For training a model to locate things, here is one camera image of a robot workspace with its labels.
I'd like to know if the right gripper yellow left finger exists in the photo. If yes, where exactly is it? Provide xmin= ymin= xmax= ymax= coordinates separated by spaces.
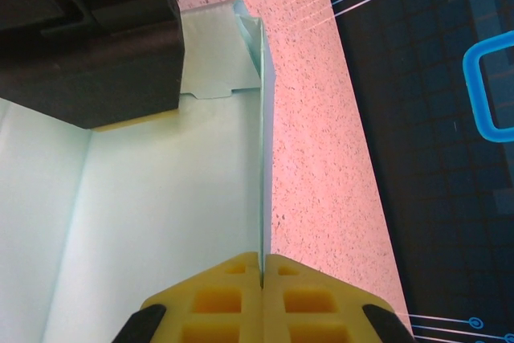
xmin=116 ymin=251 xmax=263 ymax=343

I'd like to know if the light blue paper box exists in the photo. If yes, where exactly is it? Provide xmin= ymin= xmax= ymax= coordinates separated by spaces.
xmin=0 ymin=0 xmax=278 ymax=343

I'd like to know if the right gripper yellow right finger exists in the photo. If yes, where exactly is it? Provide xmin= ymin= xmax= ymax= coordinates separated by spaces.
xmin=263 ymin=253 xmax=418 ymax=343

